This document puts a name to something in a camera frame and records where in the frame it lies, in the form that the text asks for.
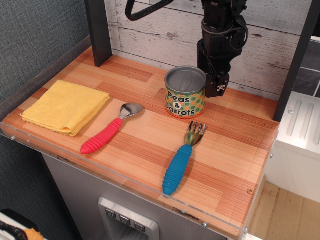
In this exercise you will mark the orange and white object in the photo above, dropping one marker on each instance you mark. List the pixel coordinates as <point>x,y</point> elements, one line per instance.
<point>14,226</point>

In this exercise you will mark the blue handled fork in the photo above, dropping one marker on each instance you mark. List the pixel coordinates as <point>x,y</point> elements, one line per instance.
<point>177,168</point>

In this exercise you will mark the dark grey right post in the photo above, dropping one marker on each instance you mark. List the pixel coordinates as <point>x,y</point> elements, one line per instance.
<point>306,34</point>

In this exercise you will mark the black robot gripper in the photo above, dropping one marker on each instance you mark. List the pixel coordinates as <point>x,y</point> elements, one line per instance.
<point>224,34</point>

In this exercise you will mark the white toy sink unit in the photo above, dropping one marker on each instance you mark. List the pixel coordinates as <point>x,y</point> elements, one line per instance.
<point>294,163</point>

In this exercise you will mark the silver dispenser panel with buttons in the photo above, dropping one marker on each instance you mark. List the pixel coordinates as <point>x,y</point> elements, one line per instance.
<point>122,223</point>

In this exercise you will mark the dark grey post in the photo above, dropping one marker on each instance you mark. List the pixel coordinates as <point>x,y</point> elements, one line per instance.
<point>306,34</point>
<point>99,30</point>

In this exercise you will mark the peas and carrots can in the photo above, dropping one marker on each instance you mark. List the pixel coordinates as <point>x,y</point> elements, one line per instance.
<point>185,92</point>

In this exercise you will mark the clear acrylic table edge guard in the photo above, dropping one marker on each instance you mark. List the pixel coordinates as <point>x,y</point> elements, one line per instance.
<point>220,180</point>

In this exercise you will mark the dark grey left post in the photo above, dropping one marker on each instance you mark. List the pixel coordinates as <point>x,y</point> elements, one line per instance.
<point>99,30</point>

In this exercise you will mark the yellow folded cloth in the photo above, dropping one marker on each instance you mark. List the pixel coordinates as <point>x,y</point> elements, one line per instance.
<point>66,108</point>

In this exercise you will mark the red handled spoon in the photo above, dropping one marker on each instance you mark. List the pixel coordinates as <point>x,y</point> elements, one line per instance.
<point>97,142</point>

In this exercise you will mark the grey toy fridge cabinet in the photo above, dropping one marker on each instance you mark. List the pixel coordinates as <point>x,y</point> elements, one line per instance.
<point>81,191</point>

